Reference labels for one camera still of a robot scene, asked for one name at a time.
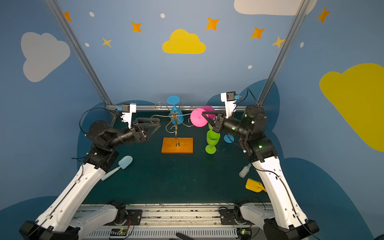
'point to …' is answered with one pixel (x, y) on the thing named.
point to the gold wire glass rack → (172, 127)
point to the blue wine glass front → (227, 140)
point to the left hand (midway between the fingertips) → (159, 121)
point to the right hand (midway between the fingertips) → (204, 112)
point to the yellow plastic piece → (255, 186)
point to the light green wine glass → (211, 128)
